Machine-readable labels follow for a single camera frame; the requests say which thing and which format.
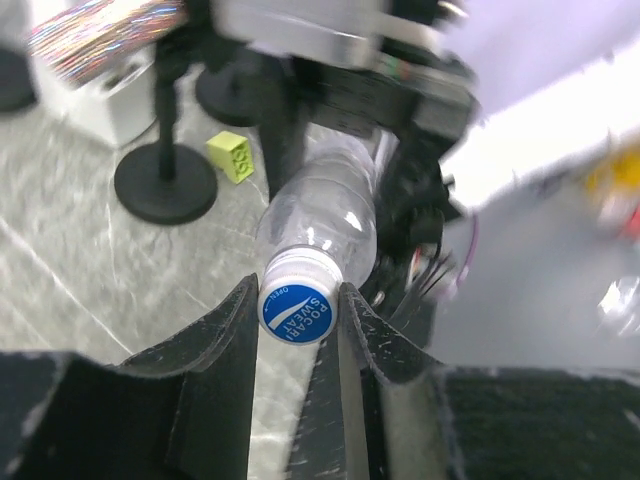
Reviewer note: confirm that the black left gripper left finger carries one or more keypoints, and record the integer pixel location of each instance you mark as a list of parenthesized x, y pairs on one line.
[(198, 345)]

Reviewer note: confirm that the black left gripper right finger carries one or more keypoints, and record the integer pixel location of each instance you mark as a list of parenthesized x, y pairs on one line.
[(379, 347)]

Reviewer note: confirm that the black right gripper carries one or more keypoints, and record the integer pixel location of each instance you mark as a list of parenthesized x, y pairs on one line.
[(395, 95)]

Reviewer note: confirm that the blue Pocari bottle cap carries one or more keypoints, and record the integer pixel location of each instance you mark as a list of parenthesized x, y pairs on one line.
[(296, 313)]

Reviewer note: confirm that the clear Pocari bottle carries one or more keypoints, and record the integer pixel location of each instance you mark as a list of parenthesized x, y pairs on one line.
[(323, 219)]

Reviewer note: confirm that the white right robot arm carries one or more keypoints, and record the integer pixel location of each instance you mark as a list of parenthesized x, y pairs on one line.
[(532, 59)]

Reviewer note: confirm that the purple microphone on stand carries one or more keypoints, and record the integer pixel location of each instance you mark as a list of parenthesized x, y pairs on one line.
[(221, 96)]

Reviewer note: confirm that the green toy brick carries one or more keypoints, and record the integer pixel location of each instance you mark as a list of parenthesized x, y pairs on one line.
[(231, 153)]

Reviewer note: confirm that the white rectangular device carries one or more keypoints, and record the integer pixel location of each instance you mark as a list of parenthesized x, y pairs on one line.
[(114, 108)]

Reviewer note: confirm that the glitter silver microphone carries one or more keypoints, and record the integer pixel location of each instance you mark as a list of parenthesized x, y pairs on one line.
[(82, 42)]

